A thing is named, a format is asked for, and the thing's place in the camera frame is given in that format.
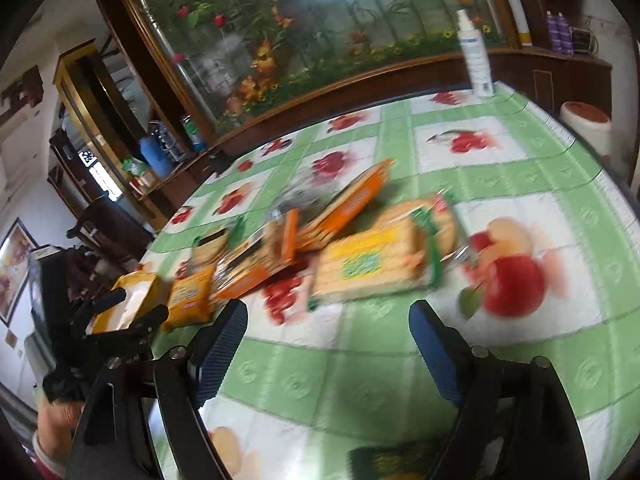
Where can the floral glass partition screen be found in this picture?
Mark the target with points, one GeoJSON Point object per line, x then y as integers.
{"type": "Point", "coordinates": [234, 60]}

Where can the yellow cheese biscuit pack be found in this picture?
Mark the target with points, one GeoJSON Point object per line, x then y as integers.
{"type": "Point", "coordinates": [189, 300]}

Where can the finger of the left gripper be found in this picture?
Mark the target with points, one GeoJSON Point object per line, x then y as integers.
{"type": "Point", "coordinates": [144, 326]}
{"type": "Point", "coordinates": [86, 310]}

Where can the round cracker pack black label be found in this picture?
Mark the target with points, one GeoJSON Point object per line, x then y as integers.
{"type": "Point", "coordinates": [208, 248]}

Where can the yellow cardboard tray box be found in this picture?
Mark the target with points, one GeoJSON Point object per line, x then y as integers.
{"type": "Point", "coordinates": [143, 291]}

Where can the green label square cracker pack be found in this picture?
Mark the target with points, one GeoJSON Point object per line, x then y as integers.
{"type": "Point", "coordinates": [375, 262]}

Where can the round cracker pack green ends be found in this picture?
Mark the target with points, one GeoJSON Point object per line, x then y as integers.
{"type": "Point", "coordinates": [437, 219]}

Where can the blue water jug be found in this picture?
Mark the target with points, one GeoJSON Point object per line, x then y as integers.
{"type": "Point", "coordinates": [156, 158]}

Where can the white spray bottle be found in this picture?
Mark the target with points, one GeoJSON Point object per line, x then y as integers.
{"type": "Point", "coordinates": [475, 56]}

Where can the orange cracker pack barcode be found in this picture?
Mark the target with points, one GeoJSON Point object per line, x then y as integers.
{"type": "Point", "coordinates": [263, 254]}

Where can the wooden low cabinet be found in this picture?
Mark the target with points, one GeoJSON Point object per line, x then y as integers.
{"type": "Point", "coordinates": [161, 198]}

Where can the slim orange cracker pack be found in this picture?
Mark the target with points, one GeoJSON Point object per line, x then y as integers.
{"type": "Point", "coordinates": [344, 208]}

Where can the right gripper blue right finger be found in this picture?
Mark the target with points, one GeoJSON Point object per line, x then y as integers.
{"type": "Point", "coordinates": [444, 351]}

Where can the purple bottles pair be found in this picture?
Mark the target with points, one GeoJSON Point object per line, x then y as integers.
{"type": "Point", "coordinates": [560, 34]}

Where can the dark green snack packet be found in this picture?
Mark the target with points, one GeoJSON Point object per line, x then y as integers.
{"type": "Point", "coordinates": [406, 460]}

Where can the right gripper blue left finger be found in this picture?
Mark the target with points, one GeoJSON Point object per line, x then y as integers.
{"type": "Point", "coordinates": [213, 349]}

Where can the framed wall painting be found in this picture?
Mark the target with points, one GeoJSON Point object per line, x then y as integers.
{"type": "Point", "coordinates": [15, 248]}

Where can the dark wooden chair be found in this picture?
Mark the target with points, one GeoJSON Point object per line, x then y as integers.
{"type": "Point", "coordinates": [115, 225]}

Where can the person's left hand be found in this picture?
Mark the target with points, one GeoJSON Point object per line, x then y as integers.
{"type": "Point", "coordinates": [53, 439]}

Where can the clear packet dark snack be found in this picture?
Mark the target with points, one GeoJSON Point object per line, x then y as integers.
{"type": "Point", "coordinates": [308, 192]}

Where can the green white bag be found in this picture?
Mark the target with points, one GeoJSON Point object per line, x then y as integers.
{"type": "Point", "coordinates": [134, 166]}

